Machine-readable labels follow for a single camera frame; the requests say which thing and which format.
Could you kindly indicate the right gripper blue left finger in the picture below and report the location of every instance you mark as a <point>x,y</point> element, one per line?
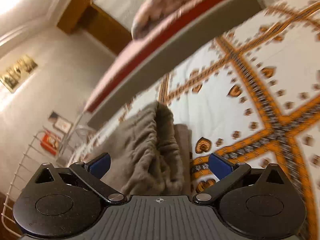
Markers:
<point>91,173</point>

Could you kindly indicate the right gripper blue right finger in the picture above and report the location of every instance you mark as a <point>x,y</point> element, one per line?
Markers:
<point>229,175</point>

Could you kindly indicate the grey fleece pants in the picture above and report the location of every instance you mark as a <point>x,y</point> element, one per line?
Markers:
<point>149,154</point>

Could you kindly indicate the red box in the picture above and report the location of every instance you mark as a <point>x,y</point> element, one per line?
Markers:
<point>50,142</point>

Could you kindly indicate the white orange patterned bedsheet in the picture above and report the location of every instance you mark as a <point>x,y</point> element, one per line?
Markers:
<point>249,95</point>

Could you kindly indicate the pink bed with red base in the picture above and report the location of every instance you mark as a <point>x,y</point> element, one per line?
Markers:
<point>144,61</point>

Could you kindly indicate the folded pink quilt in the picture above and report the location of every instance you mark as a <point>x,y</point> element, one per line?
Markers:
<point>151,13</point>

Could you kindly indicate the white metal bed frame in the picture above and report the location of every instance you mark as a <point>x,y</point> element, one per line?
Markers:
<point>31,159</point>

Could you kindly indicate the wall picture frame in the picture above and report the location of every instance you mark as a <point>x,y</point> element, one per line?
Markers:
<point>15,75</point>

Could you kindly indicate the brown wooden door frame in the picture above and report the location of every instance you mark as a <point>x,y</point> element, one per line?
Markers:
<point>84,14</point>

